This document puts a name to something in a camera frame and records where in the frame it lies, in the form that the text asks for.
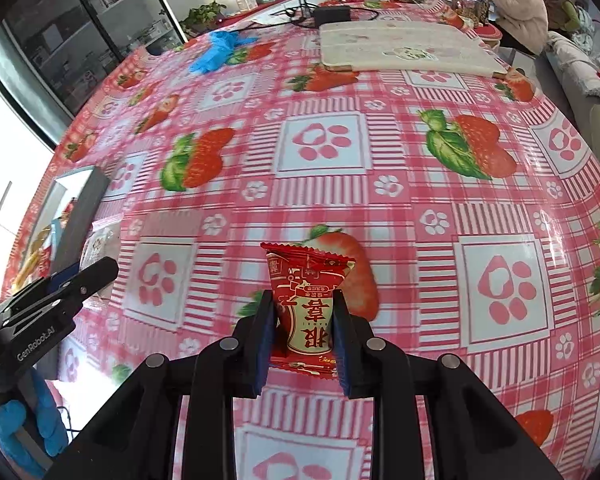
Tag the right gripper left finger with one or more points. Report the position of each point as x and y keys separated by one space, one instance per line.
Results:
x=176 y=415

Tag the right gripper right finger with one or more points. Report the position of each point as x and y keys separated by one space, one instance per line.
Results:
x=430 y=414

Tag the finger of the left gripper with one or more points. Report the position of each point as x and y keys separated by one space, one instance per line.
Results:
x=80 y=284

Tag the red candy packet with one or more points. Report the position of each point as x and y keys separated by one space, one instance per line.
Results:
x=303 y=281

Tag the pale pink snack packet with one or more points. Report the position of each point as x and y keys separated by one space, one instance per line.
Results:
x=101 y=243

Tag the white rectangular tray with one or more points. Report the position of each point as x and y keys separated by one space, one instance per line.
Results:
x=68 y=204

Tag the yellow cracker packet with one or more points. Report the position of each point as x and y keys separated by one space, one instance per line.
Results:
x=30 y=262

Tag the strawberry pattern tablecloth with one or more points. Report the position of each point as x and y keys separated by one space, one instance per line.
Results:
x=470 y=204

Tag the glass display cabinet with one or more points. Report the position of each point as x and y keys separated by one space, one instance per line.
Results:
x=62 y=50

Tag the pair of blue gloves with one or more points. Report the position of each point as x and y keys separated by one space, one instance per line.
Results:
x=222 y=46

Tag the green potted plant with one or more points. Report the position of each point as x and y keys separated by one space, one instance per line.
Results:
x=203 y=18

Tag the grey sofa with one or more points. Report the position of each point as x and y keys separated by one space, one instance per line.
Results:
x=577 y=74

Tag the black power adapter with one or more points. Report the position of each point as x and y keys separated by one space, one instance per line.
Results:
x=331 y=14

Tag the white foam board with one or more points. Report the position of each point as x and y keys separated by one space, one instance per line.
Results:
x=392 y=45

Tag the person in pink coat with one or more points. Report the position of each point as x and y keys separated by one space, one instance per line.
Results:
x=523 y=24

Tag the person in green jacket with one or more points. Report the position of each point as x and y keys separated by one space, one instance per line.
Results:
x=562 y=16

